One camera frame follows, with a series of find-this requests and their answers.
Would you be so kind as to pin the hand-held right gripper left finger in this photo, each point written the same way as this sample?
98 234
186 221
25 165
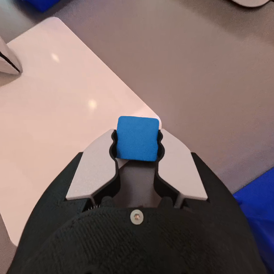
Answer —
92 167

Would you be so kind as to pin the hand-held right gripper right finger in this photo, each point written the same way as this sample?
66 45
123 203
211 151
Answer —
182 171

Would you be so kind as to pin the white whiteboard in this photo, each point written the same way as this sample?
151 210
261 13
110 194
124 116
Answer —
53 107

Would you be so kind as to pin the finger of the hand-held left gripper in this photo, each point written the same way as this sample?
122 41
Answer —
9 53
5 66

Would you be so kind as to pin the blue whiteboard eraser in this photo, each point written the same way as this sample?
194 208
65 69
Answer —
138 139

